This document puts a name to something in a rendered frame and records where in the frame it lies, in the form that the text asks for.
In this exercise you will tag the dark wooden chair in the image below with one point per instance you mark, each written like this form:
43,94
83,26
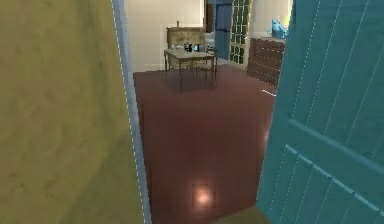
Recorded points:
208,63

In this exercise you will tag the pale wooden dining table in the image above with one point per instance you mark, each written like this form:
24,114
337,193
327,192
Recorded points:
188,55

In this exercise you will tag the small black box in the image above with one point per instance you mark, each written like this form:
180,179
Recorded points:
196,47

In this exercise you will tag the dark kettle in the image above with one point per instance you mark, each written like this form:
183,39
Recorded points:
187,46

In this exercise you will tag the blue room door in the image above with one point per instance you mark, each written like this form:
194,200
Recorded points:
222,30

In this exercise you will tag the dark bottle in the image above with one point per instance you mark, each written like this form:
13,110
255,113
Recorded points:
178,24

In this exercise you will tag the dark brown chest of drawers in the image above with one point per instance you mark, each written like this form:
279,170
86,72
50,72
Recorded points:
265,59

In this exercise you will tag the white glazed room door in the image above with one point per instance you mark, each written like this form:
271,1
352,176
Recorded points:
239,30

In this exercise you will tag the light blue figurine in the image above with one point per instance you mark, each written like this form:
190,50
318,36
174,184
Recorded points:
277,29

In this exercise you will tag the teal plank room door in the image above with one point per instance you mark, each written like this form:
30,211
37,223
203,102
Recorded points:
326,110

